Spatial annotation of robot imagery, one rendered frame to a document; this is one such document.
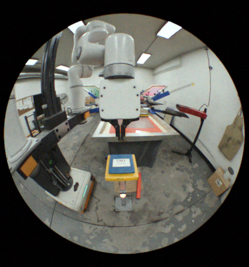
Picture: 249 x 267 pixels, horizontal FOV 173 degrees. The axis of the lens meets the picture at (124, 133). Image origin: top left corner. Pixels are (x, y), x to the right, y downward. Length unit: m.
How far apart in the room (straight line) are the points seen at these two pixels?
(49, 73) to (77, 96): 0.24
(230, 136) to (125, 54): 2.10
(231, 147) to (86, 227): 2.66
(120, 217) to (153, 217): 0.43
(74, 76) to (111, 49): 0.38
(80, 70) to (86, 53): 0.33
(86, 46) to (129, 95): 0.18
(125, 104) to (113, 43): 0.15
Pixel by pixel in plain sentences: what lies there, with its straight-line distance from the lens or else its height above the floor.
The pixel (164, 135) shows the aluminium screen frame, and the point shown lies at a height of 0.99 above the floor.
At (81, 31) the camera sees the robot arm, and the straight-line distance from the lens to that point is 0.58.
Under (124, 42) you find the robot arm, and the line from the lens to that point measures 0.22.
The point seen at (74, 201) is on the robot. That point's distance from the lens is 1.11.
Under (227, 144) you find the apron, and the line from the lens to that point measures 2.14.
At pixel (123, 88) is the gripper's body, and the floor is 1.23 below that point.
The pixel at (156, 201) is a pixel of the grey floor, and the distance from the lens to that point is 1.32.
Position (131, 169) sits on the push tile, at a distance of 0.31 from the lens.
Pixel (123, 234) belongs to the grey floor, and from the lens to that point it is 1.25.
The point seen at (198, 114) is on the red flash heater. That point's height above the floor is 1.07.
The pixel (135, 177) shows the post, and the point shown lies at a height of 0.95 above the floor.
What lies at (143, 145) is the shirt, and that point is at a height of 0.83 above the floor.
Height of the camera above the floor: 1.23
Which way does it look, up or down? 30 degrees down
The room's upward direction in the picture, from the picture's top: straight up
